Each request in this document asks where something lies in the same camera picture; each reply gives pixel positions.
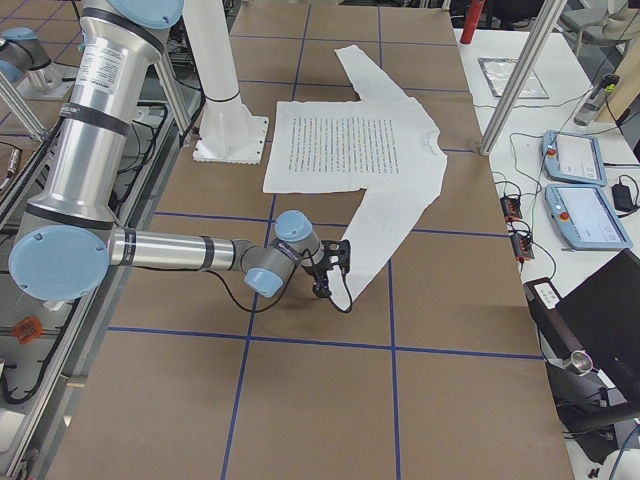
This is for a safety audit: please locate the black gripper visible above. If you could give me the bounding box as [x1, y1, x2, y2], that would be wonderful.
[312, 240, 351, 298]

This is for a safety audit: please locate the white long-sleeve printed shirt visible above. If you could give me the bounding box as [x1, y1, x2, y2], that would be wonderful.
[263, 45, 447, 308]

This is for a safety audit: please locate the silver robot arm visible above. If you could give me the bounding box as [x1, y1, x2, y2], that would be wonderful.
[8, 1, 350, 301]

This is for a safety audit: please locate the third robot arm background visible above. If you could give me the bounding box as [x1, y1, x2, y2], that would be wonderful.
[1, 27, 78, 100]

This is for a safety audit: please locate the lower orange black adapter box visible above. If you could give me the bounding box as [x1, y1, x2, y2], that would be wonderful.
[510, 231, 535, 264]

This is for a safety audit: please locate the orange black adapter box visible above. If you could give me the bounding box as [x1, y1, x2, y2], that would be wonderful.
[500, 195, 523, 222]
[510, 231, 535, 264]

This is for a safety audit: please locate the upper orange black adapter box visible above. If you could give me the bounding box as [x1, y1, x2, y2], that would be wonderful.
[500, 195, 523, 222]

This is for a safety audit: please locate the silver metal cup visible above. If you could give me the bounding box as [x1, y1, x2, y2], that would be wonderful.
[568, 350, 594, 376]

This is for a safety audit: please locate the lower blue teach pendant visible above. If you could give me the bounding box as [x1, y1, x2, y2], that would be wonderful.
[544, 184, 633, 251]

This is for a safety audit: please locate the blue teach pendant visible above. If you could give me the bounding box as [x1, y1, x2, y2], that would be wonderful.
[541, 130, 607, 186]
[544, 184, 633, 251]

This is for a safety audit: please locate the silver foil tray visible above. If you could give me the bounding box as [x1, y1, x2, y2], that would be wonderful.
[477, 56, 549, 99]

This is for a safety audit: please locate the upper blue teach pendant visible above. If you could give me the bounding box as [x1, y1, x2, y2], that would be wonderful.
[541, 130, 607, 186]

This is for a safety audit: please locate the black laptop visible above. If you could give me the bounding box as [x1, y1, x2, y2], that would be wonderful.
[547, 249, 639, 401]

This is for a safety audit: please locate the orange plastic part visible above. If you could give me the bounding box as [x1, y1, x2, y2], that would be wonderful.
[12, 316, 44, 345]

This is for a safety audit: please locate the black power adapter brick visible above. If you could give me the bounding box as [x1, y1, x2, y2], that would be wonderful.
[612, 183, 636, 213]

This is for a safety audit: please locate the red bottle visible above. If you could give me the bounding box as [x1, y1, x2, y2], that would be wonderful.
[460, 0, 485, 45]

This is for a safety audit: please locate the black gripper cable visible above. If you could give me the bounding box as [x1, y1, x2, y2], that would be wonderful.
[217, 248, 354, 315]

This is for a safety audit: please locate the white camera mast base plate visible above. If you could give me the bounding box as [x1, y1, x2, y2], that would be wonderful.
[193, 114, 269, 165]

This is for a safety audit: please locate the white camera mast column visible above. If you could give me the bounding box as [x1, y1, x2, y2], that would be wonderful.
[183, 0, 248, 123]

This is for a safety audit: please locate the aluminium frame post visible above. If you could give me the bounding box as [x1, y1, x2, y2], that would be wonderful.
[479, 0, 567, 156]

